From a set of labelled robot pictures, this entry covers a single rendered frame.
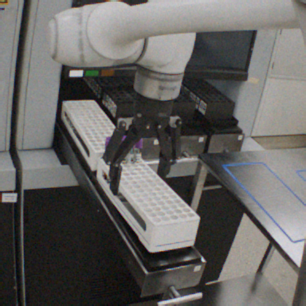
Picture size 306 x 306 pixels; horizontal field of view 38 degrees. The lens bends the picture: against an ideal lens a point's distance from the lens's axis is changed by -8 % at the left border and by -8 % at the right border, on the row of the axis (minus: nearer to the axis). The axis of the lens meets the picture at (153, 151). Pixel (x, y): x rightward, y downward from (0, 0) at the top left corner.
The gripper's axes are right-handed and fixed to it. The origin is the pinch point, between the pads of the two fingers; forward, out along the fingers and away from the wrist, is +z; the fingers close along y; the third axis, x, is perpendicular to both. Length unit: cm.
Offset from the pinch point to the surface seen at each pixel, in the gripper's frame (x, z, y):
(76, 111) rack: 36.3, 0.6, -2.6
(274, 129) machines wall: 150, 72, 190
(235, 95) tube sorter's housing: 40, -2, 53
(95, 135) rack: 21.8, 0.6, -2.0
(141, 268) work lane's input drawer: -19.5, 6.9, -6.7
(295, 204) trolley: -10.8, 5.0, 40.7
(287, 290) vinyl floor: 19, 87, 102
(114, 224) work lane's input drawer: -5.5, 6.6, -6.7
